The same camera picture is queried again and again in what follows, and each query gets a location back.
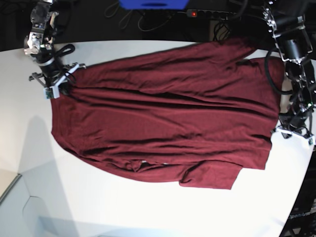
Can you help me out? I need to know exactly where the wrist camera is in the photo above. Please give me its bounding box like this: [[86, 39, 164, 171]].
[[43, 86, 60, 99], [306, 135, 316, 146]]

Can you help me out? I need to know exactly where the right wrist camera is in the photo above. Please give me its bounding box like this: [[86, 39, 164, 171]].
[[43, 86, 60, 99]]

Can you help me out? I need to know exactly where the dark red t-shirt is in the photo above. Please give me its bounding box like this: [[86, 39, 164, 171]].
[[51, 38, 280, 190]]

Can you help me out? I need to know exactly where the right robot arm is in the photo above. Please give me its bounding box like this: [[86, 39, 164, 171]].
[[24, 0, 86, 99]]

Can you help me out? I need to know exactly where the black power strip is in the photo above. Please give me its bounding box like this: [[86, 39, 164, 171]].
[[186, 9, 234, 21]]

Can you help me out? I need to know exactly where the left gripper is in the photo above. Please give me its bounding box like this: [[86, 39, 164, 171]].
[[271, 112, 313, 140]]

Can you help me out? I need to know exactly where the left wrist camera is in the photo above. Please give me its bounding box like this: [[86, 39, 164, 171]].
[[306, 135, 316, 146]]

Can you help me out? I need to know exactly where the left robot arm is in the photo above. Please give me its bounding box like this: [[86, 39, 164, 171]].
[[255, 0, 316, 146]]

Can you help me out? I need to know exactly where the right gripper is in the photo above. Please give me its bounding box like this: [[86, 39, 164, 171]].
[[29, 63, 86, 95]]

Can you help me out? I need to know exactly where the blue box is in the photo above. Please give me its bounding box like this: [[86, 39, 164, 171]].
[[119, 0, 189, 10]]

